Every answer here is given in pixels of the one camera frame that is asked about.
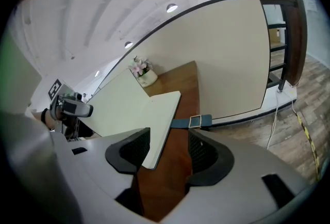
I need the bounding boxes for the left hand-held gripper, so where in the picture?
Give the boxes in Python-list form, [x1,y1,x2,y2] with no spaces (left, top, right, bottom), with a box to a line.
[48,78,94,141]

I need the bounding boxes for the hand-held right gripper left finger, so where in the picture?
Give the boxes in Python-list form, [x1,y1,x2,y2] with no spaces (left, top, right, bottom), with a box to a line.
[105,127,151,174]

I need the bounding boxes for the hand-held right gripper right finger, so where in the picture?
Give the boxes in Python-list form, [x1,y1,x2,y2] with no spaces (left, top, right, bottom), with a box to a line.
[185,129,235,186]

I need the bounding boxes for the cream white notebook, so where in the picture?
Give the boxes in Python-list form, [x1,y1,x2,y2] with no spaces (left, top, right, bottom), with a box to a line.
[77,68,212,170]

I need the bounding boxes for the person's left forearm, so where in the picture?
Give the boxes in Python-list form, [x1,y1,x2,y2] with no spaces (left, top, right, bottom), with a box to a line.
[30,110,56,131]

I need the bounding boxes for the black wristband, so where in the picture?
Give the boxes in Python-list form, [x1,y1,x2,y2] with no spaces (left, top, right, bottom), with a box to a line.
[40,107,51,125]

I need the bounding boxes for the potted artificial pink flowers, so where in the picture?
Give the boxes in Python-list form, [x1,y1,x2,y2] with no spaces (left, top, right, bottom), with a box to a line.
[128,55,158,87]

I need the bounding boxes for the white cartoon print shirt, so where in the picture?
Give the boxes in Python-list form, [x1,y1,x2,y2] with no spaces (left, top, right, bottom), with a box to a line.
[2,0,43,115]

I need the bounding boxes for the wooden table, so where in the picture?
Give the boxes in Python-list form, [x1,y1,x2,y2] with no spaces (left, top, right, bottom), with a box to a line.
[87,0,270,120]

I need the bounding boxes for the cardboard box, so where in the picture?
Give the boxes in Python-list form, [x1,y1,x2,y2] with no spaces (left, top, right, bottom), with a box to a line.
[269,27,287,43]

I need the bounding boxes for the dark wooden shelf rack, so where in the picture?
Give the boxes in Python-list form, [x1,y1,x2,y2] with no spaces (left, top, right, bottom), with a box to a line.
[259,0,309,92]

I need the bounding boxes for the white cable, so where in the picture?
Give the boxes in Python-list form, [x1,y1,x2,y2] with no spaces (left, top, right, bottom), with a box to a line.
[266,91,281,150]

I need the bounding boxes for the yellow black striped cable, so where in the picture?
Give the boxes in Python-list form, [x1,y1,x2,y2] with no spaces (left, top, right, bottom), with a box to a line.
[291,93,322,184]

